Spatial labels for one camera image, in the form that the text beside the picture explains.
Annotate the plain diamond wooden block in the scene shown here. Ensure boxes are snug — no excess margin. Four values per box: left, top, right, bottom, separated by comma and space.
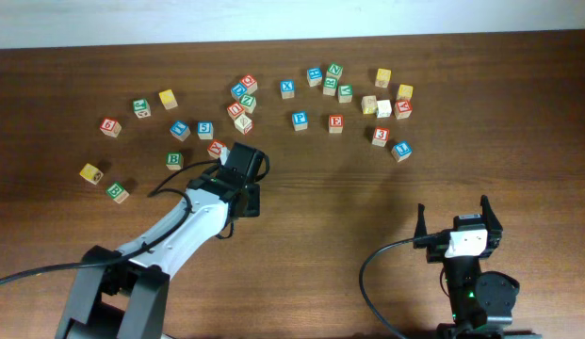
235, 114, 253, 135

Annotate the blue H wooden block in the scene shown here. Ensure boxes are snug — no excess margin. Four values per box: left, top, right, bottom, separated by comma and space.
307, 68, 323, 88

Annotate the red Q wooden block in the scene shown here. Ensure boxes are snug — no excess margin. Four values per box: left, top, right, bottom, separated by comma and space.
240, 74, 258, 95

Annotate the red A wooden block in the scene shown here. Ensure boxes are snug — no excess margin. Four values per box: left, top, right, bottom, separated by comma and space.
394, 100, 413, 120

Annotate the blue X wooden block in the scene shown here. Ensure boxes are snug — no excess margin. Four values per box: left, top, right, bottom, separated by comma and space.
280, 79, 295, 99

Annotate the green R wooden block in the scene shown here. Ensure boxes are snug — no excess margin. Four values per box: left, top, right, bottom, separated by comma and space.
322, 76, 338, 96

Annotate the blue D wooden block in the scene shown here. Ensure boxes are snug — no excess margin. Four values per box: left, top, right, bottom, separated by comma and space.
231, 82, 247, 101

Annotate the red 3 wooden block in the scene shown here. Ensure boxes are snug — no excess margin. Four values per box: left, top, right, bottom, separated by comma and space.
371, 127, 390, 147

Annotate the plain O wooden block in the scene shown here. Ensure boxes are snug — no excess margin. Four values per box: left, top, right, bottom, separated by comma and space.
376, 100, 393, 119

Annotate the yellow sided wooden block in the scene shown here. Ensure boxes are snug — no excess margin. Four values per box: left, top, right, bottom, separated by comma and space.
361, 95, 378, 115

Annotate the green B wooden block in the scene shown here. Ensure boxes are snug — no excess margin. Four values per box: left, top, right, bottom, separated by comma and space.
166, 153, 184, 170

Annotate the green N wooden block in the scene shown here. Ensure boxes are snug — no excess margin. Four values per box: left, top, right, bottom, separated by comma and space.
326, 63, 344, 80

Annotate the red 6 wooden block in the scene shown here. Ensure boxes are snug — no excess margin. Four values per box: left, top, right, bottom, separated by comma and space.
100, 118, 122, 137

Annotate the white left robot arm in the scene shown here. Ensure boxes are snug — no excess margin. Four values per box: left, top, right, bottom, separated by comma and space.
56, 143, 270, 338

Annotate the blue L wooden block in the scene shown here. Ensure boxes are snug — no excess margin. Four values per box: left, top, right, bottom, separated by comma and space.
391, 141, 413, 162

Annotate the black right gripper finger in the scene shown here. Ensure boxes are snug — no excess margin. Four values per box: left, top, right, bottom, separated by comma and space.
414, 203, 428, 240
480, 195, 503, 232

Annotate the blue 5 wooden block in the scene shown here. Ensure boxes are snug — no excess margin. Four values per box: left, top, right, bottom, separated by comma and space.
197, 121, 214, 139

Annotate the yellow top block far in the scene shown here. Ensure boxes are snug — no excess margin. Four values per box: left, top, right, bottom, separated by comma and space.
375, 68, 392, 89

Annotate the red U wooden block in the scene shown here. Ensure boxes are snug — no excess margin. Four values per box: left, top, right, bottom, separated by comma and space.
227, 102, 245, 121

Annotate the red Y wooden block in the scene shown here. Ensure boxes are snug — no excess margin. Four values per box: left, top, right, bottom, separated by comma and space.
207, 139, 227, 159

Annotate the red E wooden block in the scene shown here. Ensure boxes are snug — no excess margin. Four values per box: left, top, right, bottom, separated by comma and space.
328, 115, 344, 134

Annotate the yellow top block right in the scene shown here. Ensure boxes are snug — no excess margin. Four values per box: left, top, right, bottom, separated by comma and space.
397, 84, 414, 101

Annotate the green Z wooden block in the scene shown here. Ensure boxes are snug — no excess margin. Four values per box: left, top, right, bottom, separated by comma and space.
239, 94, 257, 114

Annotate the green V wooden block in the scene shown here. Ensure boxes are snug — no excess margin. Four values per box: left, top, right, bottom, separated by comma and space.
338, 85, 353, 104

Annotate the green J wooden block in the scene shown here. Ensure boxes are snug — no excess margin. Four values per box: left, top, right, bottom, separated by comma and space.
132, 99, 151, 119

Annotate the yellow block upper left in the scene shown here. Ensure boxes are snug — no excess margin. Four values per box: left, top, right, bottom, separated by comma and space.
159, 89, 178, 110

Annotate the blue P wooden block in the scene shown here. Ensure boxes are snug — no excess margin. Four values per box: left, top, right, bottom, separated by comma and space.
292, 111, 308, 131

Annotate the yellow block lower left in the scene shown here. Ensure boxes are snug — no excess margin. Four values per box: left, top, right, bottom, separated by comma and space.
79, 163, 104, 185

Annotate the blue T wooden block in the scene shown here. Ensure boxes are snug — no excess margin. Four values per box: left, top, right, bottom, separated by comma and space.
170, 121, 190, 141

